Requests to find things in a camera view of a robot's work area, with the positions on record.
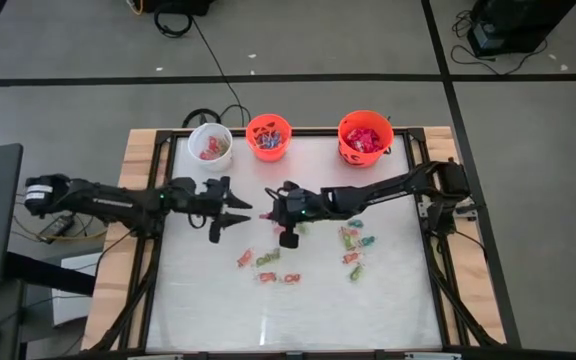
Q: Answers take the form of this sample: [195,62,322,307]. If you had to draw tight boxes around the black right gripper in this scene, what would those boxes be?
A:
[266,188,330,250]

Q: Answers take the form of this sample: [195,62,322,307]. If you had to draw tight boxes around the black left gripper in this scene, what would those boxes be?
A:
[187,191,255,245]

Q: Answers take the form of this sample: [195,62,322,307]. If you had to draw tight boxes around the white plastic bucket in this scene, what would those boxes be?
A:
[187,122,234,173]

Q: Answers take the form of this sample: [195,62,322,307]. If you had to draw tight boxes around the orange angry-face pumpkin bucket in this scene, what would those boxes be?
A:
[245,113,293,163]

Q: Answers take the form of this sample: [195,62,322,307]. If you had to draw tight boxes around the orange smiling pumpkin bucket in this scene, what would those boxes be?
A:
[337,109,395,169]

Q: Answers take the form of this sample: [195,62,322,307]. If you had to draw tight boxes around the wooden table board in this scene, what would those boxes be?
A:
[81,127,508,351]

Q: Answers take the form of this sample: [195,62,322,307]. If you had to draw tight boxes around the black power adapter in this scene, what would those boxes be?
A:
[39,213,76,241]

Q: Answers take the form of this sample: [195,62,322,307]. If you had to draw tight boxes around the white box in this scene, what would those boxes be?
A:
[50,252,101,329]

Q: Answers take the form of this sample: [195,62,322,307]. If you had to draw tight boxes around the black desk foot beam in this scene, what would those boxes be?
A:
[3,251,97,297]

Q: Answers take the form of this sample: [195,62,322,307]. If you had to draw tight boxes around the black floor box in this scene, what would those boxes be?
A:
[140,0,215,16]

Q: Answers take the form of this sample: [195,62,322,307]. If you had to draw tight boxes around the black equipment case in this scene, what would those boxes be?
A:
[466,0,576,58]

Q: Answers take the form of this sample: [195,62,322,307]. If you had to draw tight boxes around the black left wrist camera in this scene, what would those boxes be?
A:
[204,175,233,196]

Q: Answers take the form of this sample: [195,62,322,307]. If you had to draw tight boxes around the black looped cable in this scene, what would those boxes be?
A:
[181,103,252,129]

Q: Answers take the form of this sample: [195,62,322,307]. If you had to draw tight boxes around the long black floor cable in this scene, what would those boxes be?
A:
[190,16,247,127]

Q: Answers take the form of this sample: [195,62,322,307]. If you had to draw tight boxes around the yellow floor cable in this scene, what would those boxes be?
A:
[11,214,110,243]

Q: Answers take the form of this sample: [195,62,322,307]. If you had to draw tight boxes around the black coiled floor cable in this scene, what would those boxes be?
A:
[153,7,194,39]

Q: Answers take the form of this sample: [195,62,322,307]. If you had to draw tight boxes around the black tangled floor cable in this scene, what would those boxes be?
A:
[449,8,550,77]

